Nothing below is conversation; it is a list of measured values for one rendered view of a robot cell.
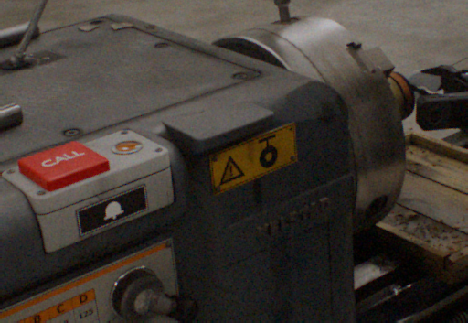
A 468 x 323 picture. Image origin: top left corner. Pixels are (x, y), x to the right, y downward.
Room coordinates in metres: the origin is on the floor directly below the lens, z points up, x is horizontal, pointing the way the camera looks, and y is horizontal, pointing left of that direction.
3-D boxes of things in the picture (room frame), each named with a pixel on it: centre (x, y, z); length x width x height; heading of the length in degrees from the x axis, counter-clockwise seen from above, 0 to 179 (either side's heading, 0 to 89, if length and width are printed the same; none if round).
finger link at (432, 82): (1.35, -0.32, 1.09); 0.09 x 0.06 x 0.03; 35
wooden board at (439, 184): (1.34, -0.31, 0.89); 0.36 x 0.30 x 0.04; 35
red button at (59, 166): (0.75, 0.15, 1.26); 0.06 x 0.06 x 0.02; 35
